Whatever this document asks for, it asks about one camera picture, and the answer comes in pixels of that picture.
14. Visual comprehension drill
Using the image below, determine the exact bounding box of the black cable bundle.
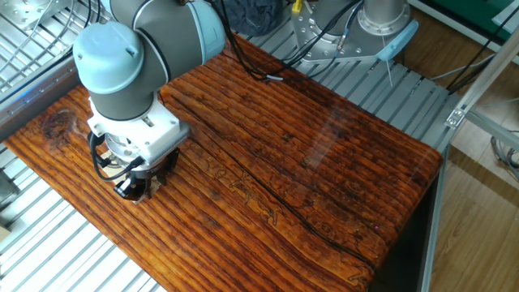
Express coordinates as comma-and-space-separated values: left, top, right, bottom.
210, 0, 366, 82

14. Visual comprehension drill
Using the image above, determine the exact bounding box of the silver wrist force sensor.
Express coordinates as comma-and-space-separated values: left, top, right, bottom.
105, 133, 143, 167

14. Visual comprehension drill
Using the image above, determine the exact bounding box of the perforated silver plate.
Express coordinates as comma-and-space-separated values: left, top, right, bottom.
0, 0, 62, 32

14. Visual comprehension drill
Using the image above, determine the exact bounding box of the grey aluminium rail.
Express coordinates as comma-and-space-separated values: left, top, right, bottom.
0, 52, 88, 141

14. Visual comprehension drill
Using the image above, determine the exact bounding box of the aluminium table leg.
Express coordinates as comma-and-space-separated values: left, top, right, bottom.
419, 148, 450, 292

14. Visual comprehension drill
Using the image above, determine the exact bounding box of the aluminium cross beam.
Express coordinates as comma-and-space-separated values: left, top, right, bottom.
465, 111, 519, 151

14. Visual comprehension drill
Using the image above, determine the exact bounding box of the wooden Jenga tower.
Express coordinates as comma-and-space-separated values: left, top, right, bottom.
99, 149, 163, 204

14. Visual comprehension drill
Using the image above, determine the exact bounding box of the wood grain table cover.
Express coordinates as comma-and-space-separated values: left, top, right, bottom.
3, 30, 444, 292

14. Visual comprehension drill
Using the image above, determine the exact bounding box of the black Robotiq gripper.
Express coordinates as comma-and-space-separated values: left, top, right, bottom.
114, 148, 181, 202

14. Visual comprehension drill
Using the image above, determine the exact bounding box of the grey cable coil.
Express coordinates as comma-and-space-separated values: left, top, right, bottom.
489, 135, 519, 182

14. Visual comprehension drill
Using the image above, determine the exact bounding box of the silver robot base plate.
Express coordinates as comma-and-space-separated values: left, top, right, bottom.
290, 0, 421, 65

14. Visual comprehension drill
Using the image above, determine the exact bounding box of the black cable with metal connector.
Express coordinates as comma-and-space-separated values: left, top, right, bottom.
334, 0, 364, 56

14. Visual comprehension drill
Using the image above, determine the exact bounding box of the black looped mount cable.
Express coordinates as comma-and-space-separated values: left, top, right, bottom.
88, 132, 145, 183

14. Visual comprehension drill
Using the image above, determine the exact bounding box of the aluminium frame post with bracket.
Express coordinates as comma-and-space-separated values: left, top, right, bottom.
444, 28, 519, 131

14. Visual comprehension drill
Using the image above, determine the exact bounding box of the white printed wrist mount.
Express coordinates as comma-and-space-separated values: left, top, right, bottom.
87, 95, 191, 174

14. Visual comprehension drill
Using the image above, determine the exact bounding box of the green panel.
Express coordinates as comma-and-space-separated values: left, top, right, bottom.
429, 0, 519, 41

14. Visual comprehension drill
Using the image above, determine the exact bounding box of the dark grey cloth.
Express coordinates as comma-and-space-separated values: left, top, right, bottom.
218, 0, 285, 37

